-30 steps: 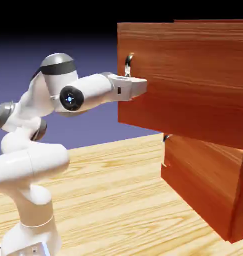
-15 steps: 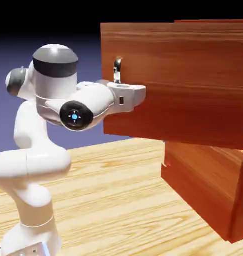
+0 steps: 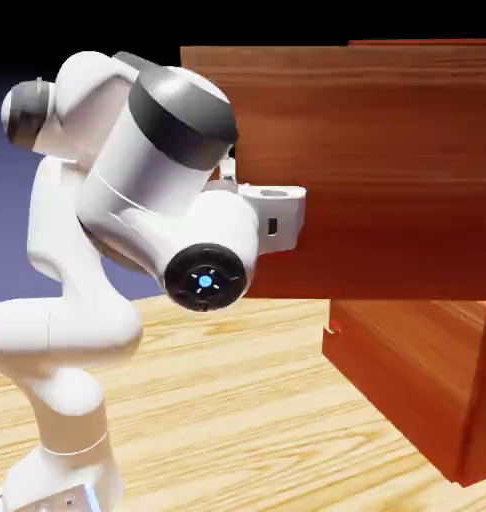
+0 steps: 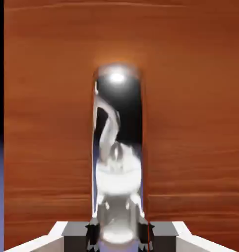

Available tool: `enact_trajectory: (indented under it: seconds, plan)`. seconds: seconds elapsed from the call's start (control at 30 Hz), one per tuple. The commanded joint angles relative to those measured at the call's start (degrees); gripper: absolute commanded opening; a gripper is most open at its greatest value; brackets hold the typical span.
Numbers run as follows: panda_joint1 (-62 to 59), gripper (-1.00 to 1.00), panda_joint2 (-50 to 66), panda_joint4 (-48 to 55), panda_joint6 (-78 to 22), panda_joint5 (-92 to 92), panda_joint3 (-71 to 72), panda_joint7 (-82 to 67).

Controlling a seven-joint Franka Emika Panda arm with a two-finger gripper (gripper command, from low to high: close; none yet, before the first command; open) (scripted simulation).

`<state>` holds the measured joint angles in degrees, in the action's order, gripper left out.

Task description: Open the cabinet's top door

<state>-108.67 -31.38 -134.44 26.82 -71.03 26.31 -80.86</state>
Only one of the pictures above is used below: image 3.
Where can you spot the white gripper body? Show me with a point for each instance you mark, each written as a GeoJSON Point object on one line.
{"type": "Point", "coordinates": [228, 168]}

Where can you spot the large reddish wooden cabinet door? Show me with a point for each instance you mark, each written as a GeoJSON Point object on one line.
{"type": "Point", "coordinates": [367, 160]}

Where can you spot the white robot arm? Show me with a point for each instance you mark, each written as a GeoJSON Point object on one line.
{"type": "Point", "coordinates": [119, 188]}

